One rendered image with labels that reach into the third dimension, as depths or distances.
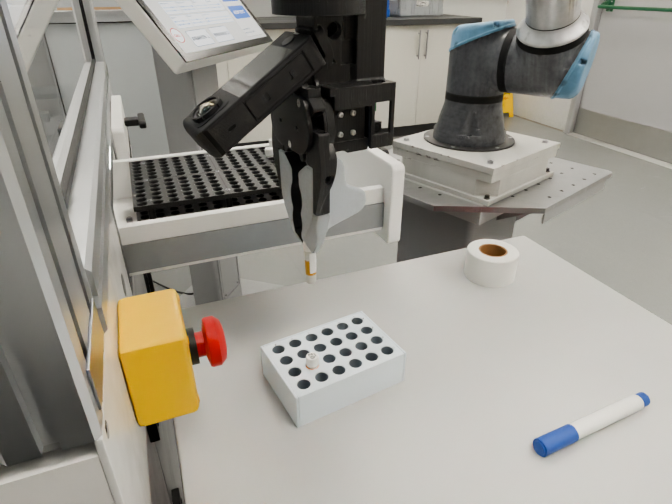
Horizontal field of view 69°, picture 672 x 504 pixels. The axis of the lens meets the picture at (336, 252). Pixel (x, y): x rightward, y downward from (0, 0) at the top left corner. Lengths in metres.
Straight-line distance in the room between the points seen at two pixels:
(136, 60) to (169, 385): 1.94
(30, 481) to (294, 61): 0.30
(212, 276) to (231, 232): 1.17
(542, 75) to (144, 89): 1.67
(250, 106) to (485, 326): 0.39
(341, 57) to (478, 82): 0.64
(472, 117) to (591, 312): 0.49
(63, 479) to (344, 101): 0.30
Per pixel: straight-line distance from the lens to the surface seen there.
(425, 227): 1.10
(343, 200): 0.43
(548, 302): 0.69
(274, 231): 0.60
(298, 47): 0.38
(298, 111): 0.39
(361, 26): 0.41
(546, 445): 0.49
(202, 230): 0.58
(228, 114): 0.37
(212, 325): 0.39
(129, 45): 2.23
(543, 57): 0.96
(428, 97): 4.23
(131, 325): 0.38
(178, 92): 1.54
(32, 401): 0.25
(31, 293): 0.21
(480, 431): 0.50
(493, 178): 0.94
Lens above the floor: 1.12
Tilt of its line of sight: 29 degrees down
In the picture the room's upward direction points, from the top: straight up
